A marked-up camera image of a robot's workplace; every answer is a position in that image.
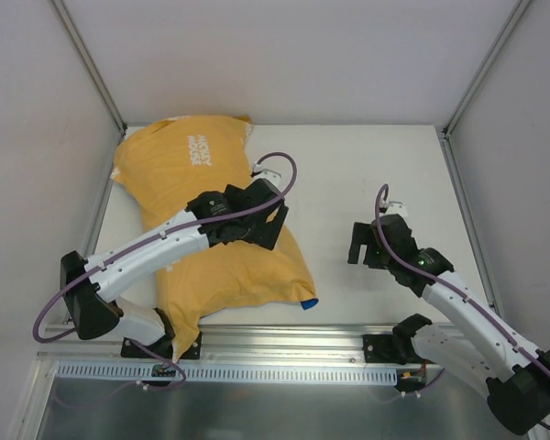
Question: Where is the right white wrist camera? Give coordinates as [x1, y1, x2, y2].
[379, 200, 408, 218]

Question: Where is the aluminium mounting rail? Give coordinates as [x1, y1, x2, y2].
[37, 324, 392, 367]

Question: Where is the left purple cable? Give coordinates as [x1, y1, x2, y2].
[30, 150, 299, 344]

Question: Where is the aluminium frame post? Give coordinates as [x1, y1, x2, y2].
[48, 0, 127, 135]
[440, 0, 534, 139]

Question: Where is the blue tag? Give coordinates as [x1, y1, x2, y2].
[300, 298, 319, 310]

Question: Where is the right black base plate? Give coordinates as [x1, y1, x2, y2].
[362, 334, 424, 365]

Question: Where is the left aluminium frame post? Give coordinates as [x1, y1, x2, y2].
[48, 0, 127, 135]

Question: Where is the white slotted cable duct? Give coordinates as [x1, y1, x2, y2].
[56, 361, 398, 386]

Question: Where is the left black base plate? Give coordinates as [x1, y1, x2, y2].
[120, 334, 202, 360]

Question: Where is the right aluminium frame post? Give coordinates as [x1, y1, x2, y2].
[440, 0, 534, 139]

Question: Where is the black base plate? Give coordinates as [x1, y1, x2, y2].
[362, 334, 424, 365]
[120, 334, 202, 360]

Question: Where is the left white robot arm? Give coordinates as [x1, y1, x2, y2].
[60, 177, 288, 358]

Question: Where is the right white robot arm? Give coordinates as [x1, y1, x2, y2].
[347, 213, 550, 435]

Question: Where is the yellow Mickey Mouse pillowcase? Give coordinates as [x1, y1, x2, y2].
[112, 115, 317, 358]

